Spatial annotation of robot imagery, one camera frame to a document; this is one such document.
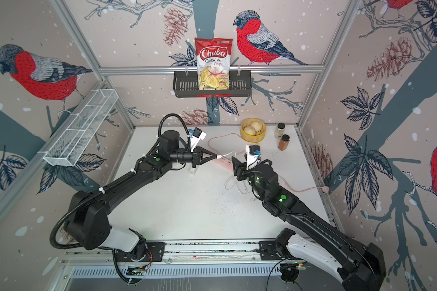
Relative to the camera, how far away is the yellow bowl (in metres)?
1.13

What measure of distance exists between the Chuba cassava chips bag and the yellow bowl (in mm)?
374

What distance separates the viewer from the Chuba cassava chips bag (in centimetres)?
86
